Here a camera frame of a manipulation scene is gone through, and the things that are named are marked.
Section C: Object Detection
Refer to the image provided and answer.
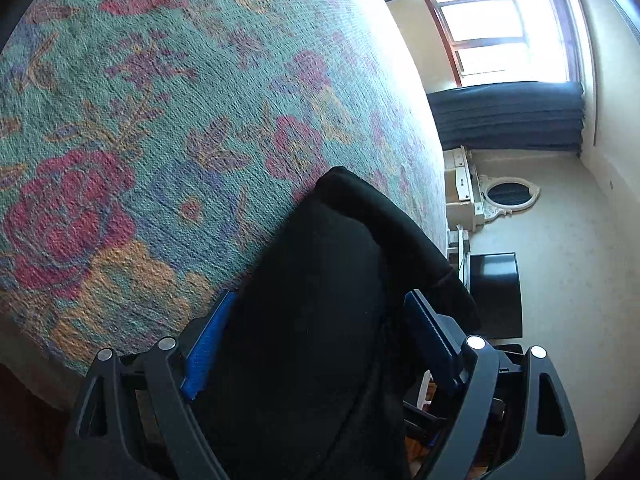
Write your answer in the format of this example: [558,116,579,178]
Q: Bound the cream vanity dresser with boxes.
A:
[444,146,488,233]

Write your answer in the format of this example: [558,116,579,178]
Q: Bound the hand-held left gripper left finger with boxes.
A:
[62,289,237,480]

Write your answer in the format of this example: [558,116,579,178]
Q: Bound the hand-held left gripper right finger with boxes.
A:
[403,289,586,480]

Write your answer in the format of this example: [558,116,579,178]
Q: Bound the black pants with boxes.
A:
[192,166,481,480]

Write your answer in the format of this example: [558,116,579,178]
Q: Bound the black television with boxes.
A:
[467,252,523,341]

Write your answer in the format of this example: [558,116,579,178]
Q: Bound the white television stand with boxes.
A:
[446,227,473,291]

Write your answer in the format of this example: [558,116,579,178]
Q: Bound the window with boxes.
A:
[422,0,581,88]

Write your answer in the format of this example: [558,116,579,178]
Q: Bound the oval vanity mirror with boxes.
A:
[475,175,542,223]

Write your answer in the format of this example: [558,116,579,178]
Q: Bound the floral bedspread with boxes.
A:
[0,0,448,396]

